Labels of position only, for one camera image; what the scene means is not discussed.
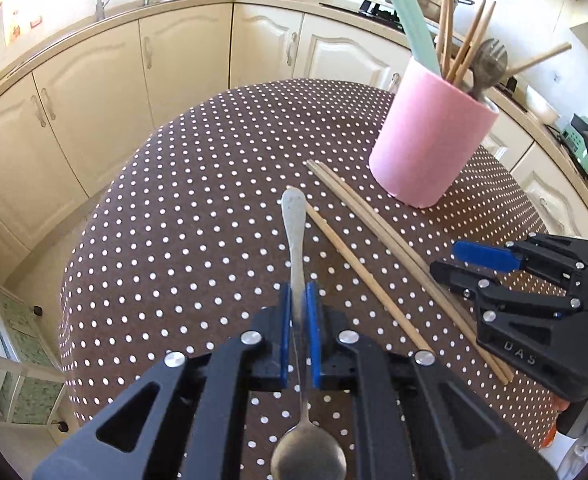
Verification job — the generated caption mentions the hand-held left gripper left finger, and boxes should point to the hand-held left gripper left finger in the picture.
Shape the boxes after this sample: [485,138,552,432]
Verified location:
[31,282,295,480]

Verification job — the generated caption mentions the white chair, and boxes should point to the white chair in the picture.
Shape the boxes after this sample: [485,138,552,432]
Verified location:
[0,280,70,426]

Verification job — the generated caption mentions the black gas stove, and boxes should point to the black gas stove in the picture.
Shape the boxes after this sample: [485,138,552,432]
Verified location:
[319,0,407,31]

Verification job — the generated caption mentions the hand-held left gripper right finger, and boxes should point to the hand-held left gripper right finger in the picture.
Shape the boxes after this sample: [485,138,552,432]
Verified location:
[306,281,560,480]

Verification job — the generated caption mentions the cream drawer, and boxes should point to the cream drawer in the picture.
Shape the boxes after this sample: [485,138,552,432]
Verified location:
[511,142,588,233]

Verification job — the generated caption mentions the teal utensil handle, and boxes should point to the teal utensil handle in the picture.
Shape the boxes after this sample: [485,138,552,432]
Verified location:
[384,0,442,76]

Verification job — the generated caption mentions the brown polka dot tablecloth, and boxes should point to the brown polka dot tablecloth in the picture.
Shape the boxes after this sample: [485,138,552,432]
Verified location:
[59,78,562,480]

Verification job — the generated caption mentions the cream cabinet door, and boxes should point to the cream cabinet door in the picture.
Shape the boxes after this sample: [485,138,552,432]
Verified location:
[31,20,156,198]
[474,125,535,173]
[230,4,305,90]
[139,4,234,133]
[0,72,87,253]
[294,12,415,106]

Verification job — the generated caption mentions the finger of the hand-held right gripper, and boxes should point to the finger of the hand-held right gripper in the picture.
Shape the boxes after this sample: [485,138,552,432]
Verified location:
[430,259,582,327]
[452,233,588,291]

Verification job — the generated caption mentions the metal spoon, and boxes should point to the metal spoon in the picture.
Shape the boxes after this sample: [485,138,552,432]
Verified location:
[270,186,348,480]

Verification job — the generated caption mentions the grey metal fork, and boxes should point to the grey metal fork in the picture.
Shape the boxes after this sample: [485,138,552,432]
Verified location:
[469,37,510,103]

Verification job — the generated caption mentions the pink cup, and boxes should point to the pink cup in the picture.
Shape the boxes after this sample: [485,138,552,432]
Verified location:
[368,56,500,209]

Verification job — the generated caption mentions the green kitchen appliance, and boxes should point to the green kitchen appliance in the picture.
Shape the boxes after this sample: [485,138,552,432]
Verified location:
[559,115,588,171]

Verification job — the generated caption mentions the wooden chopstick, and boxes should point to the wooden chopstick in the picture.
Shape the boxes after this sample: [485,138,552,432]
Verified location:
[504,42,573,76]
[305,203,437,358]
[305,160,512,386]
[314,159,516,382]
[446,0,487,83]
[456,1,497,86]
[435,0,456,81]

